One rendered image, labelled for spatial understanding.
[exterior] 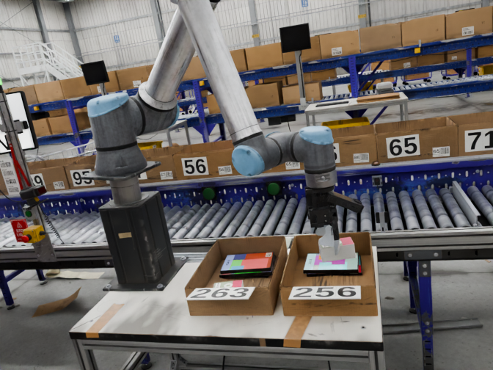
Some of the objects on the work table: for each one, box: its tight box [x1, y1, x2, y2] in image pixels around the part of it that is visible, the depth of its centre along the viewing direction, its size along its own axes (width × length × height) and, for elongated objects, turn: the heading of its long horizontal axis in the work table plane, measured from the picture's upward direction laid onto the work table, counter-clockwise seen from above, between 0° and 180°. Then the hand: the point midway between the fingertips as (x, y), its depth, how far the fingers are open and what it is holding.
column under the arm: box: [99, 191, 189, 291], centre depth 168 cm, size 26×26×33 cm
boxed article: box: [213, 280, 244, 288], centre depth 144 cm, size 6×10×5 cm, turn 115°
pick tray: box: [280, 232, 379, 316], centre depth 143 cm, size 28×38×10 cm
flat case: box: [307, 255, 362, 278], centre depth 153 cm, size 14×19×2 cm
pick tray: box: [184, 236, 288, 316], centre depth 151 cm, size 28×38×10 cm
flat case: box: [303, 252, 359, 274], centre depth 153 cm, size 14×19×2 cm
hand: (336, 246), depth 129 cm, fingers closed on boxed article, 6 cm apart
